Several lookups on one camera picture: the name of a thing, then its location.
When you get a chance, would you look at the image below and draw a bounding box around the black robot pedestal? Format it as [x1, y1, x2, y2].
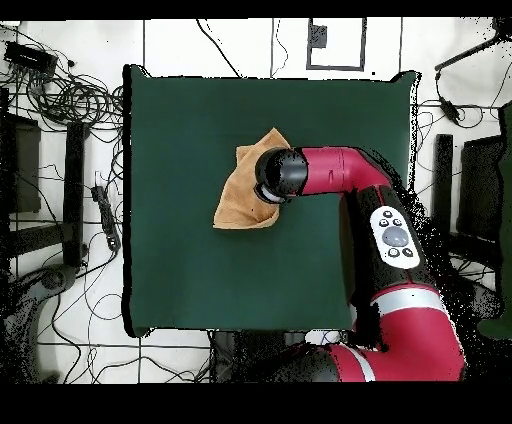
[207, 329, 313, 383]

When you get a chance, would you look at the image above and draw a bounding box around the black electronics box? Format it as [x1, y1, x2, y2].
[3, 40, 59, 77]

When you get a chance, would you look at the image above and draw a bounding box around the grey pedestal leg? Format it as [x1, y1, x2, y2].
[5, 264, 78, 325]

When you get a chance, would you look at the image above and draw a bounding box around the black tripod pole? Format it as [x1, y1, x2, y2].
[434, 17, 512, 73]

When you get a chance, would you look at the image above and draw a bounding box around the black power adapter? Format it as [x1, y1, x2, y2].
[438, 96, 462, 124]

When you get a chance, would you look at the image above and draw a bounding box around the black power strip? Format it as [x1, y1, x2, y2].
[90, 184, 122, 252]

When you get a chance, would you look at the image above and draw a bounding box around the dark green table cloth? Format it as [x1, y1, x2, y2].
[121, 64, 421, 339]

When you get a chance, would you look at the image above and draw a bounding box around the black cable bundle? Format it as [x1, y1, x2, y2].
[23, 59, 125, 133]

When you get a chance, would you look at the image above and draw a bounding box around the grey camera box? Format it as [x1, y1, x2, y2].
[309, 24, 328, 49]

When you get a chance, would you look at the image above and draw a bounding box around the orange terry towel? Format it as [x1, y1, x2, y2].
[212, 126, 292, 231]

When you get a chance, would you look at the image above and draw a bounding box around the black metal frame stand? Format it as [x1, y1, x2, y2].
[429, 133, 507, 277]
[0, 88, 91, 270]

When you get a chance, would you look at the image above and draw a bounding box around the grey square frame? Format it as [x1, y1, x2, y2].
[306, 17, 367, 72]

